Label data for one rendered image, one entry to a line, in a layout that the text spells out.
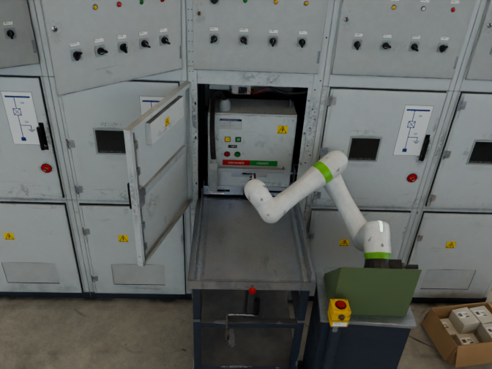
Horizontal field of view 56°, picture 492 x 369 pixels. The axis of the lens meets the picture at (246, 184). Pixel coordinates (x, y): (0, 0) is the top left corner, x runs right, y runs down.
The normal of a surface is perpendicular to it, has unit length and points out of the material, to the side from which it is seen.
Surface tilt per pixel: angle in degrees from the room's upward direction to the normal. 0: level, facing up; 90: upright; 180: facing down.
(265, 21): 90
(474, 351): 70
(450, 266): 90
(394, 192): 90
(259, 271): 0
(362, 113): 90
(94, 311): 0
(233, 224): 0
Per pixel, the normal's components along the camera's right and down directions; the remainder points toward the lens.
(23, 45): 0.55, 0.47
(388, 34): 0.03, 0.54
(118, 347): 0.04, -0.84
